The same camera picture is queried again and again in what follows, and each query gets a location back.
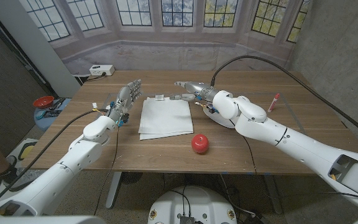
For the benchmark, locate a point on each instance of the grey table leg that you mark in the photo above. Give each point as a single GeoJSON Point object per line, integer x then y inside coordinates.
{"type": "Point", "coordinates": [273, 194]}
{"type": "Point", "coordinates": [113, 189]}

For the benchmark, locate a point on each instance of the white cloth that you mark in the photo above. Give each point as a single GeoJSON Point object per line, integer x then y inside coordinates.
{"type": "Point", "coordinates": [165, 118]}

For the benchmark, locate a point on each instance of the dark perforated wall panel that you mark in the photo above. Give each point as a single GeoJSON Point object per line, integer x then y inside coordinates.
{"type": "Point", "coordinates": [5, 90]}

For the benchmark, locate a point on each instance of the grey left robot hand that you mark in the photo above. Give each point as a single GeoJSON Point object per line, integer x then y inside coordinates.
{"type": "Point", "coordinates": [126, 98]}

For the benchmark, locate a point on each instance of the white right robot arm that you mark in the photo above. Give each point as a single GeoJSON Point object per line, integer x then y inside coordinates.
{"type": "Point", "coordinates": [291, 140]}

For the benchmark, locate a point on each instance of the red capped white marker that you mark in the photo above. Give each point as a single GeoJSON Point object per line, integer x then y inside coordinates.
{"type": "Point", "coordinates": [273, 103]}

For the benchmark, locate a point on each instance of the grey sneaker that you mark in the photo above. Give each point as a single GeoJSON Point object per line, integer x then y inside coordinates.
{"type": "Point", "coordinates": [17, 184]}

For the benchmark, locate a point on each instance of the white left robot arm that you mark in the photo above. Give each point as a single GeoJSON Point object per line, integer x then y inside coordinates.
{"type": "Point", "coordinates": [61, 177]}

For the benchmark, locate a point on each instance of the black hand tools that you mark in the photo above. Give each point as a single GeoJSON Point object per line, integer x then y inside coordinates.
{"type": "Point", "coordinates": [54, 107]}

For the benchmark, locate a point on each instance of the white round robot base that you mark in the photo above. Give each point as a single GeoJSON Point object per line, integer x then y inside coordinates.
{"type": "Point", "coordinates": [194, 205]}

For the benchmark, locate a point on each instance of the white power strip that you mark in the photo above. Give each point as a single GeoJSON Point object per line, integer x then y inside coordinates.
{"type": "Point", "coordinates": [101, 70]}

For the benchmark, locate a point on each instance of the red bowl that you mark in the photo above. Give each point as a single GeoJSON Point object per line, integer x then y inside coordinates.
{"type": "Point", "coordinates": [43, 102]}

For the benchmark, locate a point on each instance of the printed window backdrop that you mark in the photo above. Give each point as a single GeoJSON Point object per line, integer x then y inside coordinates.
{"type": "Point", "coordinates": [172, 53]}

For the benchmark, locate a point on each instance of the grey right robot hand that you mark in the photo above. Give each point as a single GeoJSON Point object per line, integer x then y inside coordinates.
{"type": "Point", "coordinates": [199, 88]}

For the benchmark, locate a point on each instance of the blue round stool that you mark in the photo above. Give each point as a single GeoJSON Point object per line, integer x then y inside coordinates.
{"type": "Point", "coordinates": [47, 123]}

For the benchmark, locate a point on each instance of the white floor mat yellow print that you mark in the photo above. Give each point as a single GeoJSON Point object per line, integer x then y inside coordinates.
{"type": "Point", "coordinates": [18, 152]}

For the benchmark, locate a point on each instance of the cream square dish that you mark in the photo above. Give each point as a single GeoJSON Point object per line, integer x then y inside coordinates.
{"type": "Point", "coordinates": [221, 120]}

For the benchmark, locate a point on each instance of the white robot torso edge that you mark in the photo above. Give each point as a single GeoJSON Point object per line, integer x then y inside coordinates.
{"type": "Point", "coordinates": [42, 220]}

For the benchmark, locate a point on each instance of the red apple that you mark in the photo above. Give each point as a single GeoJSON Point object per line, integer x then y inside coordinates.
{"type": "Point", "coordinates": [199, 144]}

